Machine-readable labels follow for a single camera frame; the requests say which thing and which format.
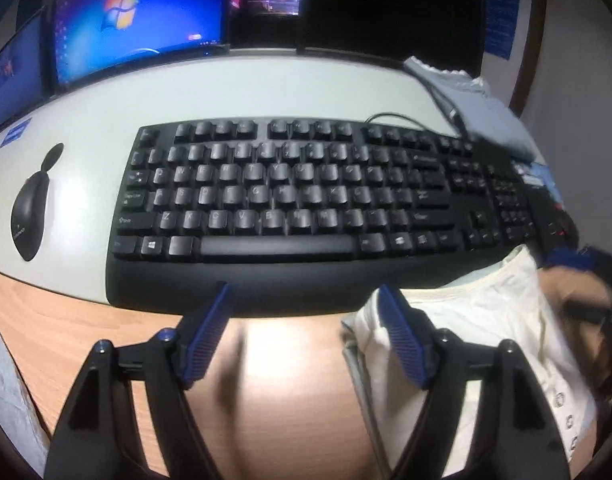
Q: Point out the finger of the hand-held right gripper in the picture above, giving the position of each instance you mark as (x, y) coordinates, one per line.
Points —
(588, 311)
(568, 259)

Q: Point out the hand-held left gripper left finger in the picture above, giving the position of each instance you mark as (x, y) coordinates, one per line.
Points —
(205, 335)

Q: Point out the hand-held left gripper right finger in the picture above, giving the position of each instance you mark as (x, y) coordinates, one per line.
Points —
(401, 340)

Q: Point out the cream shirt with grey trim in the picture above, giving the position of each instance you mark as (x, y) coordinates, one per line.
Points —
(466, 320)

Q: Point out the grey folded clothes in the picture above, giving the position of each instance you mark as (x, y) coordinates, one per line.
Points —
(486, 110)

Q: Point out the blue and white packet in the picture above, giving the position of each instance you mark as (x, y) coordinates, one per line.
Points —
(541, 177)

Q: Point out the black keyboard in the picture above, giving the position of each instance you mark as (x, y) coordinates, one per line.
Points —
(296, 210)

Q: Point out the white plastic bag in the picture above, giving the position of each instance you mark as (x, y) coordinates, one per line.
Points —
(10, 390)

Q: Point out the blue desk sticker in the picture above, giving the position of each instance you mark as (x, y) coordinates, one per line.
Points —
(15, 132)

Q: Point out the dark switched-off monitor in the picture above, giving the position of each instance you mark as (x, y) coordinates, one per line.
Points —
(391, 10)

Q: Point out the monitor with blue screen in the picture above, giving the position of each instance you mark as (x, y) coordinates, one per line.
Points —
(15, 75)

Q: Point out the monitor with blue wallpaper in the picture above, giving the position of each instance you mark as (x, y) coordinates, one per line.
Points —
(140, 15)

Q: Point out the blue wall poster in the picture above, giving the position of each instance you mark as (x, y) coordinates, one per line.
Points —
(503, 15)

